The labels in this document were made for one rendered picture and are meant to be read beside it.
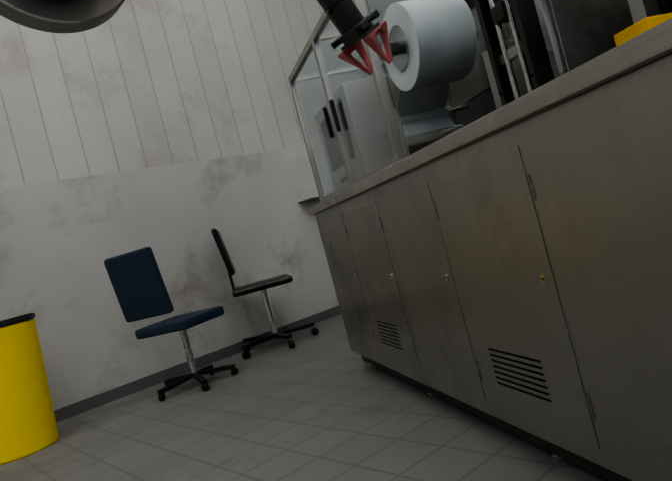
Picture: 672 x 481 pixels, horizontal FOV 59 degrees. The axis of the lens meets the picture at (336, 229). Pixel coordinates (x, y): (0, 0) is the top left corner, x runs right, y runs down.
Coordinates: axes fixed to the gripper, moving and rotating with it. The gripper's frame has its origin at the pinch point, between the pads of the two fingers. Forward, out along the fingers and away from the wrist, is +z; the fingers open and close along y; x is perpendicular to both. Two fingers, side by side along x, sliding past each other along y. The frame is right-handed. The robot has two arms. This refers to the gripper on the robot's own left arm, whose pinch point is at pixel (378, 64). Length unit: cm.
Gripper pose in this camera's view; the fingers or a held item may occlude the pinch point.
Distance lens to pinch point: 126.5
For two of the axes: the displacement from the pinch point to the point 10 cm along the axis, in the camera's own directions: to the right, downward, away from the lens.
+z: 6.0, 7.4, 3.0
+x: -5.3, 6.5, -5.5
